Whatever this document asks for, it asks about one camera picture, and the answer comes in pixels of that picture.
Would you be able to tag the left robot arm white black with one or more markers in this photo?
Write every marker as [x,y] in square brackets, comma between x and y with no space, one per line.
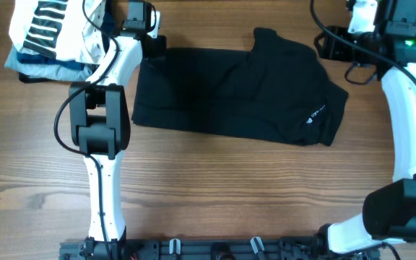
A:
[100,128]

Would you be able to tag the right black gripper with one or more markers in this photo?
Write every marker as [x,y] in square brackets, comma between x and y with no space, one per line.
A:
[331,47]

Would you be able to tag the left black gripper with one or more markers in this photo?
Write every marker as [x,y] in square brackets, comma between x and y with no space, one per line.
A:
[162,42]

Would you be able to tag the white striped folded garment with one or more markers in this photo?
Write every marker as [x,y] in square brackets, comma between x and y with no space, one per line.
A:
[64,30]

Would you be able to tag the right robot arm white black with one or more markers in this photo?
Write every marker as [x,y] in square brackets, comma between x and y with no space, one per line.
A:
[381,34]

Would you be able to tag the dark blue folded garment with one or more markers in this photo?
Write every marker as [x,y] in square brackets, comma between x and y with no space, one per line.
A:
[108,25]

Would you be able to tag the light grey folded garment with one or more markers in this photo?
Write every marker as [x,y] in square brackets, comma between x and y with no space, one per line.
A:
[32,73]

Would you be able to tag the black t-shirt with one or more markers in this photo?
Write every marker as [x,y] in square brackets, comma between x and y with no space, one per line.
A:
[277,91]

